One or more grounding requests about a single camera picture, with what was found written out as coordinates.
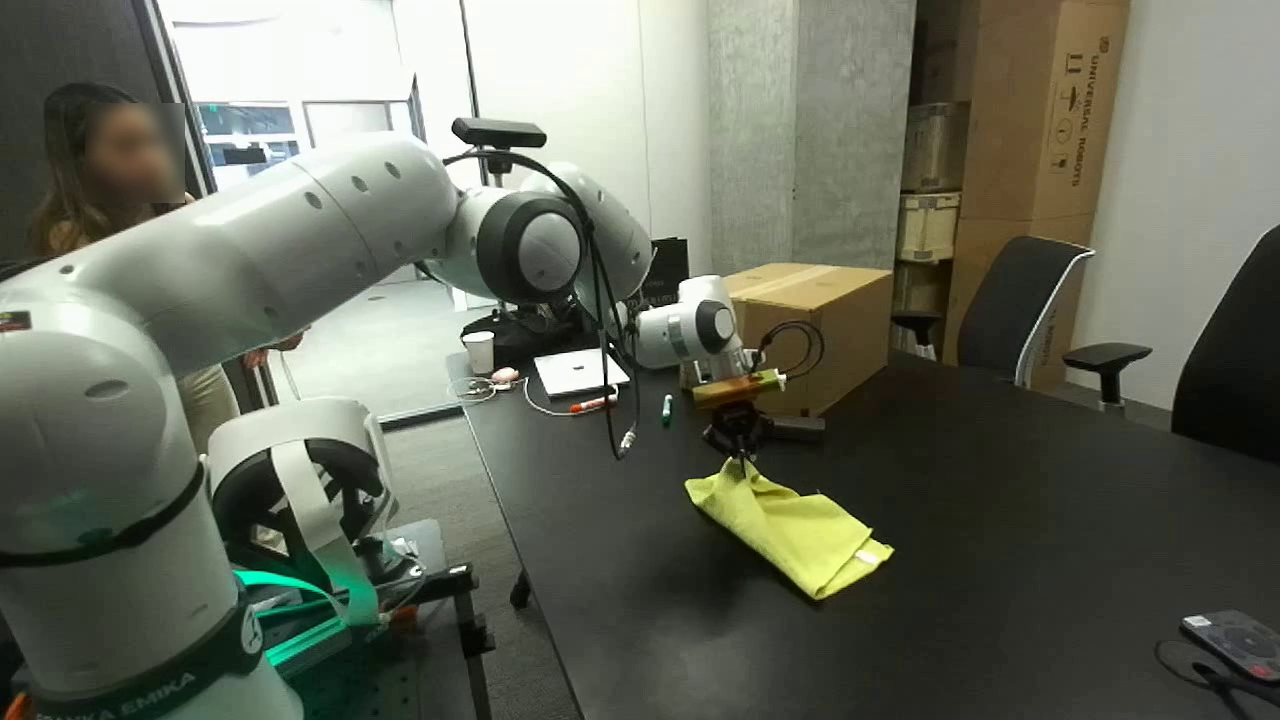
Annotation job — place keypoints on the black camera on stand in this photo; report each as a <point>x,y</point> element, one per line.
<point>497,140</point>

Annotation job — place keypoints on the black office chair near left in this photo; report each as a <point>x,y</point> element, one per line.
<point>1015,304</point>

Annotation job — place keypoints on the black office chair right edge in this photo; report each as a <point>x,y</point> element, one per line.
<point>1228,384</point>

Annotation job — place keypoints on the yellow microfiber towel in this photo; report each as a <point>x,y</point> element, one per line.
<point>802,532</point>

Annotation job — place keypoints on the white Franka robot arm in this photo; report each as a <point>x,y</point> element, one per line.
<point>117,585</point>

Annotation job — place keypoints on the tall cardboard box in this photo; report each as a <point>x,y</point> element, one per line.
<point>1042,90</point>

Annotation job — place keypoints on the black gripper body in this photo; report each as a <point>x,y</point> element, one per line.
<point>734,430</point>

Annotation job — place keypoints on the brown cardboard box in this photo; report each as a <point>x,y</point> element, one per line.
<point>822,325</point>

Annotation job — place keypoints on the person with blurred face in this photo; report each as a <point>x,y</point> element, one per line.
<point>115,163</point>

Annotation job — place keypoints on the white laptop on table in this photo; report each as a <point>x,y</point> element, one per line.
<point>578,375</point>

